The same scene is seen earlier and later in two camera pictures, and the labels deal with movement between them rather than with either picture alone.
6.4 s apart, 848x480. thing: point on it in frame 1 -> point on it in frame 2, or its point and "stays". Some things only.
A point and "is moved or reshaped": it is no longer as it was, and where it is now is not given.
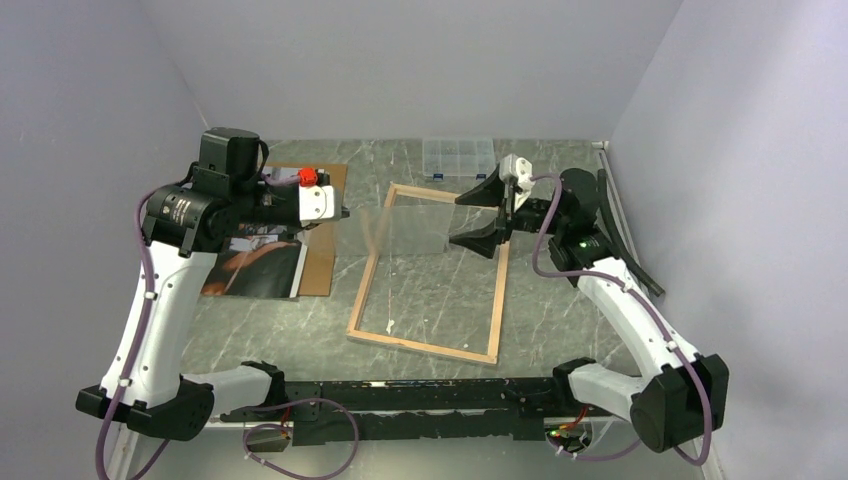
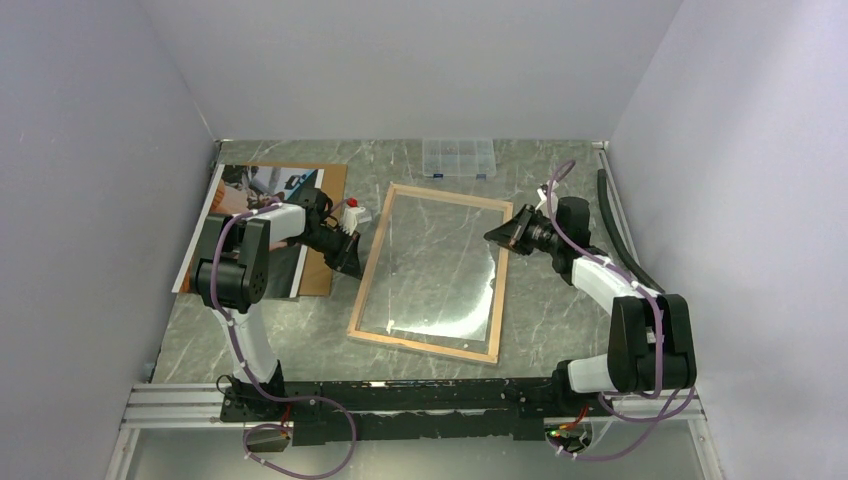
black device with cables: x=420 y=411 stays
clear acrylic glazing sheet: x=395 y=230 is moved or reshaped
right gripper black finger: x=489 y=192 -> x=514 y=232
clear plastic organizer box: x=458 y=157 stays
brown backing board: x=322 y=242 stays
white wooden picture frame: x=492 y=356 stays
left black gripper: x=296 y=224 -> x=347 y=259
